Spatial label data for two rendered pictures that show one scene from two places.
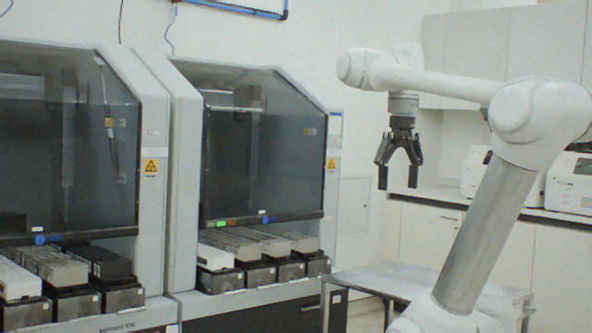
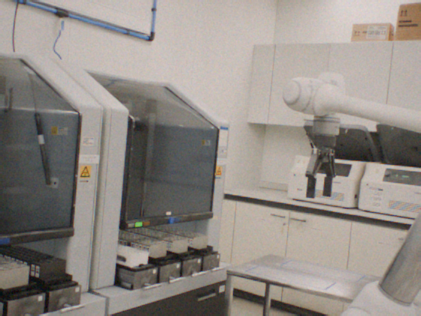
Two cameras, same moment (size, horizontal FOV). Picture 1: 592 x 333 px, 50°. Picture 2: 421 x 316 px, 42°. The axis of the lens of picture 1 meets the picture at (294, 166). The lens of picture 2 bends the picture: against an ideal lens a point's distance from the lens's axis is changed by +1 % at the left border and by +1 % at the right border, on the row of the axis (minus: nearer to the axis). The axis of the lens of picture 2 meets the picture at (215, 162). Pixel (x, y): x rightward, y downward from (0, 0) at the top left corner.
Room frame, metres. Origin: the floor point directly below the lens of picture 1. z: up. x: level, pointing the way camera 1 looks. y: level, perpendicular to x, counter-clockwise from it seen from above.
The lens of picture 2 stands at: (0.09, 0.49, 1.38)
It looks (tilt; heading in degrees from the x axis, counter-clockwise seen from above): 3 degrees down; 347
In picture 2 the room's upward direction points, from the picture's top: 5 degrees clockwise
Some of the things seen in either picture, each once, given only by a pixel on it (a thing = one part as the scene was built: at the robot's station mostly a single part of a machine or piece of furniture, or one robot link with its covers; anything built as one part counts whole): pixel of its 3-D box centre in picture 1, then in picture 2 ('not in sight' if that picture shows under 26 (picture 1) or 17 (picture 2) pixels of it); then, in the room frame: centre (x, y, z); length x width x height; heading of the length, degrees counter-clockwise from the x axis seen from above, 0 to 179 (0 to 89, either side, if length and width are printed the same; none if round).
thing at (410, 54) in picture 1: (402, 67); (327, 94); (1.83, -0.29, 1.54); 0.13 x 0.11 x 0.16; 126
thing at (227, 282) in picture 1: (181, 263); (91, 259); (2.50, 0.43, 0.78); 0.73 x 0.14 x 0.09; 42
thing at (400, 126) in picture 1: (401, 130); (323, 148); (1.84, -0.30, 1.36); 0.08 x 0.07 x 0.09; 132
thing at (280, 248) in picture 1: (278, 249); (178, 246); (2.53, 0.04, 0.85); 0.12 x 0.02 x 0.06; 131
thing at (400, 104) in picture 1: (402, 105); (325, 126); (1.84, -0.30, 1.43); 0.09 x 0.09 x 0.06
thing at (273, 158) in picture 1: (233, 139); (137, 147); (2.66, 0.26, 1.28); 0.61 x 0.51 x 0.63; 132
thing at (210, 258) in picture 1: (201, 256); (113, 253); (2.40, 0.34, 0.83); 0.30 x 0.10 x 0.06; 42
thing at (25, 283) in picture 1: (7, 280); not in sight; (1.93, 0.86, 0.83); 0.30 x 0.10 x 0.06; 42
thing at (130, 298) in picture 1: (84, 276); (8, 275); (2.23, 0.73, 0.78); 0.73 x 0.14 x 0.09; 42
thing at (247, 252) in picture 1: (248, 252); (156, 250); (2.43, 0.16, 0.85); 0.12 x 0.02 x 0.06; 132
